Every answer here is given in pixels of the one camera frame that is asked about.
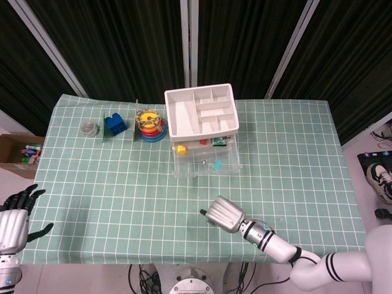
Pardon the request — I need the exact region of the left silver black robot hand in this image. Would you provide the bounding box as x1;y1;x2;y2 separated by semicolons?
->
0;183;55;254

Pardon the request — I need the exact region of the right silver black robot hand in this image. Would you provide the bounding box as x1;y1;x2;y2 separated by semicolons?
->
198;195;247;233

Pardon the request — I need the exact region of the transparent drawer with clips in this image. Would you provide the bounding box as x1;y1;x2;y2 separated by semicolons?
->
173;146;243;179

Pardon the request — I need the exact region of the transparent drawer with small toys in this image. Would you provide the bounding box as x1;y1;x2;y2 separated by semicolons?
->
171;134;238;157

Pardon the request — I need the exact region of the grey round robot base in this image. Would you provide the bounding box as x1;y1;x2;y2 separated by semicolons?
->
168;266;217;294

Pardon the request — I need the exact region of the brown cardboard box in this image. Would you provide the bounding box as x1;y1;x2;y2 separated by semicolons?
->
0;133;46;180

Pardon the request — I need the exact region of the white drawer organizer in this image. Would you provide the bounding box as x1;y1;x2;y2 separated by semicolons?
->
164;83;239;145

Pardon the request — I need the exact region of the coloured marker pens bundle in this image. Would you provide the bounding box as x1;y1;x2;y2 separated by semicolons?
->
20;143;42;165

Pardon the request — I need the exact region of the green checked tablecloth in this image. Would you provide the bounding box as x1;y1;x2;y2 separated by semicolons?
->
18;93;376;275

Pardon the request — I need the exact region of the small glass jar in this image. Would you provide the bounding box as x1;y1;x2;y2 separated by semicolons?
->
80;120;98;138

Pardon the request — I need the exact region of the thin wooden board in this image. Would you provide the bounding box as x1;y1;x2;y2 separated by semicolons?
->
132;98;139;143

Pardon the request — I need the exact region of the thin green card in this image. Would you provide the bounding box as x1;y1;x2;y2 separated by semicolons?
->
100;110;108;143

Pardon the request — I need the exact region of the blue toy building block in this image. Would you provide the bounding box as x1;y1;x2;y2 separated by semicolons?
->
104;113;127;137

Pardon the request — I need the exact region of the black curtain panel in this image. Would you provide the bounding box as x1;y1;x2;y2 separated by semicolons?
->
197;0;313;100
274;0;392;145
26;0;187;104
0;0;77;135

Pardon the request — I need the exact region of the black and white sneaker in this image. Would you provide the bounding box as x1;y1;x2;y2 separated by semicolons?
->
366;163;392;205

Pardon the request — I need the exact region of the grey partition pole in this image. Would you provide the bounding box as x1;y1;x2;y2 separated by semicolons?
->
12;0;89;98
179;0;200;88
265;0;321;99

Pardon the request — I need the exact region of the black cable bundle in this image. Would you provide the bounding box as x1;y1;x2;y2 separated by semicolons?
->
127;263;162;294
235;262;258;294

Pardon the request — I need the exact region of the colourful stacking ring toy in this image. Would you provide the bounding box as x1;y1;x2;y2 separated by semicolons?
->
136;110;168;143

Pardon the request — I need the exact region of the beige bead chain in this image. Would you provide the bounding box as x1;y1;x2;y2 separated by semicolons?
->
137;110;163;132

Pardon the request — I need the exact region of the white partition frame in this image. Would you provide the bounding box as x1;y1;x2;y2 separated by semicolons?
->
341;111;392;151

